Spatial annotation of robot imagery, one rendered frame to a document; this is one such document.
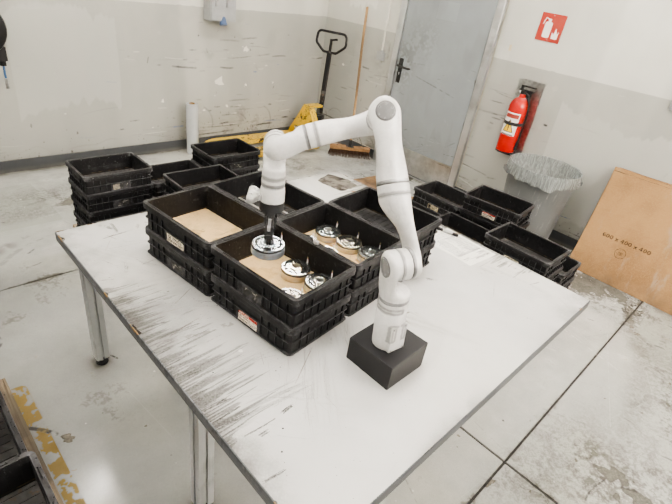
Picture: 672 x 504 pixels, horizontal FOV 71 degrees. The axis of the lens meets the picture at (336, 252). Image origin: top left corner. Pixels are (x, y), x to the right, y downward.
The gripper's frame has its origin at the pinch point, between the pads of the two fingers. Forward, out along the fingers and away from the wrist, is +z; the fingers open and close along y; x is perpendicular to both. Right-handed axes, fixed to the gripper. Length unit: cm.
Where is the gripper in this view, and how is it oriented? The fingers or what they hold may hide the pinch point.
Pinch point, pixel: (269, 240)
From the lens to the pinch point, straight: 149.9
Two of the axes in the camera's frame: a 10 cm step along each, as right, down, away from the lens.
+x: -9.9, -1.0, -1.0
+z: -1.3, 8.5, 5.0
